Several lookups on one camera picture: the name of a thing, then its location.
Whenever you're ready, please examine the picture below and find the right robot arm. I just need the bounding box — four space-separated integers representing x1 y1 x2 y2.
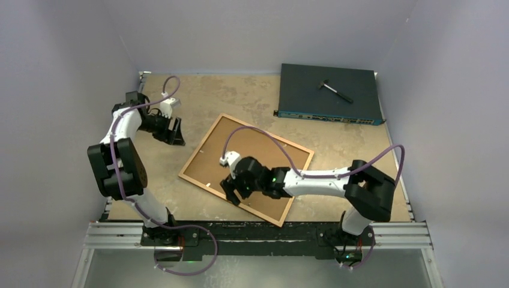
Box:
219 151 396 244

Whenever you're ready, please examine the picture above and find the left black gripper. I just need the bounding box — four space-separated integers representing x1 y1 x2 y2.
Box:
137 110 184 146

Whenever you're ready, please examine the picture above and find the orange wooden picture frame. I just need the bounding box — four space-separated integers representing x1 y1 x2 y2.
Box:
179 113 314 227

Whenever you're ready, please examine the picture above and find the dark network switch box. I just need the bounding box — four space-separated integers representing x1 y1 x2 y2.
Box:
273 64 386 126

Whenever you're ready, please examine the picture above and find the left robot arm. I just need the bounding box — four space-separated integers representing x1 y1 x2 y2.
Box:
87 91 185 245

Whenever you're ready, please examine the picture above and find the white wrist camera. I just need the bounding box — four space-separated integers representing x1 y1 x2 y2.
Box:
219 151 241 168
159 92 181 118

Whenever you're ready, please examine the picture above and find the small black hammer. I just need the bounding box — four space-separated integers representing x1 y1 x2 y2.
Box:
318 79 354 104

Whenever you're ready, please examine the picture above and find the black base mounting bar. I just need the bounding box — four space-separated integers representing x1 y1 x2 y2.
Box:
140 221 374 261

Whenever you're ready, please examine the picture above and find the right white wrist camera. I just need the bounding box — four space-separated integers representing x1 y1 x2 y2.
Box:
219 151 241 168

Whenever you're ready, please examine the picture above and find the aluminium rail frame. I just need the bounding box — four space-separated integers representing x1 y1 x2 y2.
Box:
71 71 444 288

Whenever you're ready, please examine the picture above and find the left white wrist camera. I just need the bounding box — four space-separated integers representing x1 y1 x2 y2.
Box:
159 92 181 118

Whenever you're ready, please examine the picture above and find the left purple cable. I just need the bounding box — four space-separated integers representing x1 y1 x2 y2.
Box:
109 75 218 277

